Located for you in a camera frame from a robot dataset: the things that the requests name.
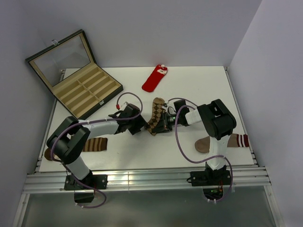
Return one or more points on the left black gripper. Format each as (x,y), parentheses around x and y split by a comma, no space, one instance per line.
(140,123)

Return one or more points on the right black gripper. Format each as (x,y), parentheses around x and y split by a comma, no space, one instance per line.
(163,125)

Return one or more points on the tan argyle sock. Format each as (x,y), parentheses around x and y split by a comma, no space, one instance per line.
(157,110)

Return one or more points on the red christmas sock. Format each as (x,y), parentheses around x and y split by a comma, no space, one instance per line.
(155,77)

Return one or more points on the black compartment display box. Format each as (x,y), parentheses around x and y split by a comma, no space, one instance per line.
(70,71)

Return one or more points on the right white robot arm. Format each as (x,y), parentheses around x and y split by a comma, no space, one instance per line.
(218,122)

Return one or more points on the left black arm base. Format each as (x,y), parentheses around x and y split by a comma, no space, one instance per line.
(83,189)

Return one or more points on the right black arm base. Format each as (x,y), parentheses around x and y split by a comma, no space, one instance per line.
(216,179)

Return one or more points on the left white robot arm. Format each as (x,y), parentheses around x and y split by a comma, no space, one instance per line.
(69,139)

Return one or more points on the brown striped sock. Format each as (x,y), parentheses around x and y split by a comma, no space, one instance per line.
(97,144)

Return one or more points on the tan sock maroon stripes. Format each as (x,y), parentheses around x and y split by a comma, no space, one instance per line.
(235,141)

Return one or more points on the aluminium frame rail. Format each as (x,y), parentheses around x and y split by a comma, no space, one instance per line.
(142,180)

